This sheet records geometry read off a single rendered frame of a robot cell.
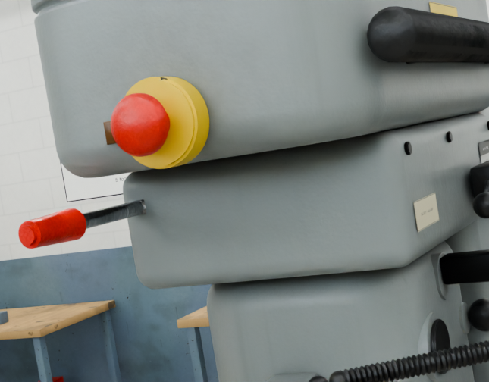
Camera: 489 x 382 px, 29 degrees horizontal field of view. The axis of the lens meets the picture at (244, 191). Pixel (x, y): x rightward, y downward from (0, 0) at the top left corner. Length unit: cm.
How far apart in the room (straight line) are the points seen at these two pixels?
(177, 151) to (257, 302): 20
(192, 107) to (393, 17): 14
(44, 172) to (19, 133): 32
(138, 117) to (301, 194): 17
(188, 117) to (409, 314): 26
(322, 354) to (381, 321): 5
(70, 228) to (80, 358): 577
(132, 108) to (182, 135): 4
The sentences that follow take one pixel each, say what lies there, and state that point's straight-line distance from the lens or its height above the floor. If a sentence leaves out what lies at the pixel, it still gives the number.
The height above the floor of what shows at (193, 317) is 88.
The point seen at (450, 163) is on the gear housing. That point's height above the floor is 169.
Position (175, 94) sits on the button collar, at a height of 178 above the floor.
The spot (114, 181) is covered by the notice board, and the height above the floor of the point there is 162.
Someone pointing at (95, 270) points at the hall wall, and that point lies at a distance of 621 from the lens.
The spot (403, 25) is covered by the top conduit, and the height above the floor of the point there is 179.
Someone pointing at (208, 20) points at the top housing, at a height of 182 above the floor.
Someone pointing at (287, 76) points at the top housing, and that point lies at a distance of 60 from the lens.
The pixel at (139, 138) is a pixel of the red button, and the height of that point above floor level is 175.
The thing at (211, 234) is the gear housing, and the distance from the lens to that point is 74.
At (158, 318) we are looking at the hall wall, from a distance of 602.
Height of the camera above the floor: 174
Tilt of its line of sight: 3 degrees down
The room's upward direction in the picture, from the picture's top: 9 degrees counter-clockwise
